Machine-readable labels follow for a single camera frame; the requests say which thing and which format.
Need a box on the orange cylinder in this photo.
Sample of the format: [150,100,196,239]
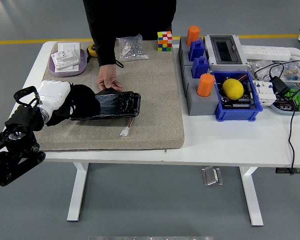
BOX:
[186,25,201,47]
[196,73,216,98]

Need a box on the yellow tape measure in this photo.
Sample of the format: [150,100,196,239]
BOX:
[86,42,99,59]

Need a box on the clear bag of white rings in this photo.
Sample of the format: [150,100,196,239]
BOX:
[247,59,273,82]

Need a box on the white table leg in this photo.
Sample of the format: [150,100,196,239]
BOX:
[239,166,265,227]
[66,162,90,222]

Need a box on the grey-brown mat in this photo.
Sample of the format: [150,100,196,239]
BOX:
[23,40,186,153]

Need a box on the yellow lemon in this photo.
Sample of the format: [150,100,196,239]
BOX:
[222,78,245,101]

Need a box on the black desk control box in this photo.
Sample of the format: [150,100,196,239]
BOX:
[275,167,300,175]

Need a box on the silver metal bracket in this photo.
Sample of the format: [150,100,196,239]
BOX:
[201,166,224,187]

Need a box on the black adapter cable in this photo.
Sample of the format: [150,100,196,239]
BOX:
[254,59,300,176]

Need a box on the white circuit breaker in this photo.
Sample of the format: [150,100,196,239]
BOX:
[252,80,277,107]

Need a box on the black power adapter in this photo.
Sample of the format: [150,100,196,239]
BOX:
[269,76,291,96]

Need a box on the dark circuit board in dish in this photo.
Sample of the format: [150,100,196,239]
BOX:
[274,96,300,111]

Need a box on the green plastic part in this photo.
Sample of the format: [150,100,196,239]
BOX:
[281,89,300,112]

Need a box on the person's right hand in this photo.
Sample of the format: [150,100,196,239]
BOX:
[96,64,124,92]

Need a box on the silver machined metal block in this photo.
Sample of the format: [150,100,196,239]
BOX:
[51,48,80,70]

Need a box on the purple oval tray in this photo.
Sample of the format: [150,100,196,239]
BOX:
[48,48,88,77]

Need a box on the colourful puzzle cube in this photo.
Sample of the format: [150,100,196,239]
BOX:
[156,30,173,53]

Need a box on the blue plastic bin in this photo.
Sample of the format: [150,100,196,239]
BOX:
[211,70,264,123]

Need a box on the clear bag of blue parts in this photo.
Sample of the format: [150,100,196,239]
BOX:
[274,61,300,83]

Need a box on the black panel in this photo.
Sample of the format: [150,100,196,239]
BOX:
[70,87,142,121]

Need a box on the person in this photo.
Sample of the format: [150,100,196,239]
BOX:
[82,0,177,42]

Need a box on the white distribution box dark window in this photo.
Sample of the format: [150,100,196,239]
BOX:
[203,34,250,73]

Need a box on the grey base block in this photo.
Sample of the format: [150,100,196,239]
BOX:
[185,82,220,117]
[181,65,212,88]
[179,48,208,68]
[178,36,205,55]

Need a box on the dark circuit board in bin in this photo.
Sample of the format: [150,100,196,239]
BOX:
[221,97,256,110]

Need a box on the white power strip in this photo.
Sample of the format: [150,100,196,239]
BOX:
[241,44,292,62]

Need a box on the clear bag of metal nuts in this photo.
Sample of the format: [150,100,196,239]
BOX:
[115,33,150,62]

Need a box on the blue square peg block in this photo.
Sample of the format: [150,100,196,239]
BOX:
[188,39,206,62]
[191,56,211,80]

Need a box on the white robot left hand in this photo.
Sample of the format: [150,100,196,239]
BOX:
[36,79,73,118]

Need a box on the white connector with orange wires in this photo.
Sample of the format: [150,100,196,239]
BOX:
[119,117,135,138]

